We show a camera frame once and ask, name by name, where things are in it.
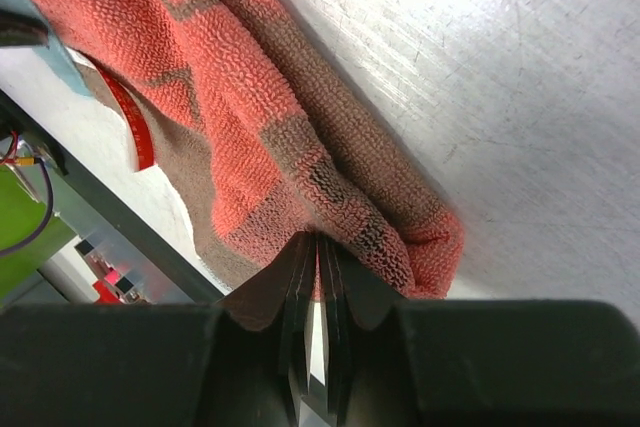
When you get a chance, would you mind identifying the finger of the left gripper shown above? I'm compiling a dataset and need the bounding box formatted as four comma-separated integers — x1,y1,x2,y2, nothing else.
0,10,49,47

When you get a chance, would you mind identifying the orange brown bear towel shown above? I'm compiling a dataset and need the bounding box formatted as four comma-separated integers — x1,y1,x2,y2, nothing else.
0,0,465,300

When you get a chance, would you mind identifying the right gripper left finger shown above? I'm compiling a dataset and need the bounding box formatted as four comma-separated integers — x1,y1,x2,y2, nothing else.
1,232,316,426

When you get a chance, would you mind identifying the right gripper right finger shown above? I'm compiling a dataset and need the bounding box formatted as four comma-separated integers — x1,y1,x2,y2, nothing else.
317,237,639,426

